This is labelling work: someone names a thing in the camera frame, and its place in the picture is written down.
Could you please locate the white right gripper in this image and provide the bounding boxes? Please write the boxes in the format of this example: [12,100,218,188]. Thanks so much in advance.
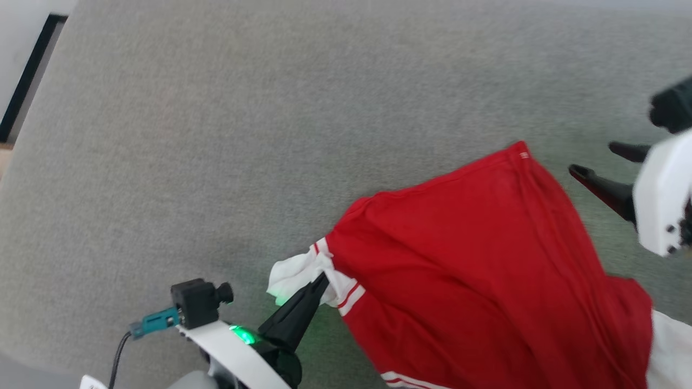
[568,128,692,258]

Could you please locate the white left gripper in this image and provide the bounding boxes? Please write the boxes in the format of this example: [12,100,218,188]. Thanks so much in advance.
[180,272,331,389]

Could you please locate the red garment with white stripes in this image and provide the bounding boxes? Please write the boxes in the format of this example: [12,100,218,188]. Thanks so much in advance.
[267,140,692,389]

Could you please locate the teal left camera connector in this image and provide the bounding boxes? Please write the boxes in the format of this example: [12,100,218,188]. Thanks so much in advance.
[129,306,181,340]

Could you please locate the black left camera cable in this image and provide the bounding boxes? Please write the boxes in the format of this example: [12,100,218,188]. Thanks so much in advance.
[108,331,134,389]

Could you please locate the black wall skirting strip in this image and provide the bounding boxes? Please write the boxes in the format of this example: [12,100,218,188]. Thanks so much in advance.
[0,14,69,144]

